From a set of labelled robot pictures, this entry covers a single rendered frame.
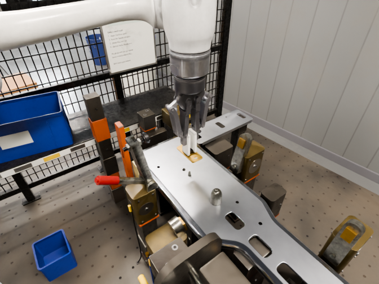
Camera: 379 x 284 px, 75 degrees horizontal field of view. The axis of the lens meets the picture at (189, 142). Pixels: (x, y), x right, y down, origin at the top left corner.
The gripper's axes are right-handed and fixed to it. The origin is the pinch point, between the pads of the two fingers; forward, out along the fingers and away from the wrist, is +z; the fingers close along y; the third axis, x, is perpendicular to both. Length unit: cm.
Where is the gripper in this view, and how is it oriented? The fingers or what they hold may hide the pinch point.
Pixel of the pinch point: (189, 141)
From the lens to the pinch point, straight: 69.8
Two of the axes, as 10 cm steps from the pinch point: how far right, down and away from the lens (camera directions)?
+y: -8.1, 3.6, -4.6
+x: 5.9, 5.0, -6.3
